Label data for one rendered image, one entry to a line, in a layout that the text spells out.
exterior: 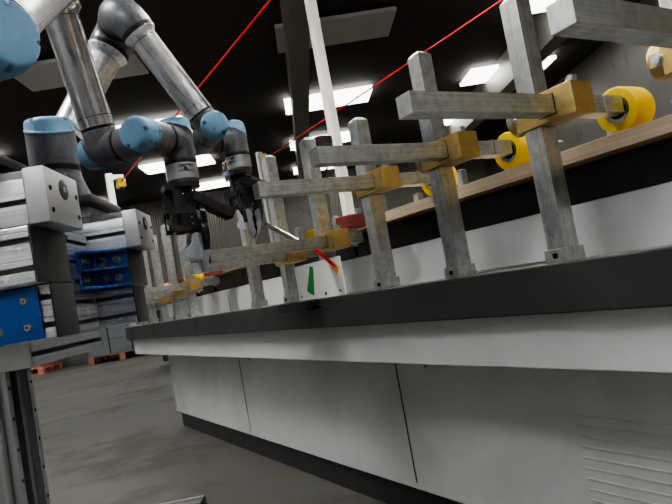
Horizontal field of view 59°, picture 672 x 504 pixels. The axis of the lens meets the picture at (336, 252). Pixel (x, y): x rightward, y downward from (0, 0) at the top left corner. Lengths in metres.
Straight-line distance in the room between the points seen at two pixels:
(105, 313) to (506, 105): 1.02
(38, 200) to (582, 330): 0.89
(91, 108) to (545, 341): 1.05
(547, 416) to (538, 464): 0.12
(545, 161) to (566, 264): 0.17
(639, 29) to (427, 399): 1.21
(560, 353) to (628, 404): 0.25
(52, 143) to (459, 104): 1.06
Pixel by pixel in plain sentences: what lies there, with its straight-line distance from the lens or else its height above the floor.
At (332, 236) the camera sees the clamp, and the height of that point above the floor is 0.85.
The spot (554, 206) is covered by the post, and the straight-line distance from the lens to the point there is 1.02.
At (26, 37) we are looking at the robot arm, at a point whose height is 1.20.
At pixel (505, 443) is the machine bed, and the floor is 0.29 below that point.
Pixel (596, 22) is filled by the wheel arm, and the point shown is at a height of 0.93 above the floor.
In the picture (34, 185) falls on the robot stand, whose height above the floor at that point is 0.96.
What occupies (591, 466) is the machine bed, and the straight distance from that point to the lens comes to 1.39.
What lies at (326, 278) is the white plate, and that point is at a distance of 1.58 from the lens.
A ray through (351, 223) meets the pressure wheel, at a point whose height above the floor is 0.88.
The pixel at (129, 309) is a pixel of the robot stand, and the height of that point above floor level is 0.76.
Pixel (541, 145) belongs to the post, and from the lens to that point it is 1.03.
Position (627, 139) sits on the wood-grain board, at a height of 0.88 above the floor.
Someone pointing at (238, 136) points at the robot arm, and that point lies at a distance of 1.85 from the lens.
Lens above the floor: 0.73
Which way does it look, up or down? 3 degrees up
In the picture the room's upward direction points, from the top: 10 degrees counter-clockwise
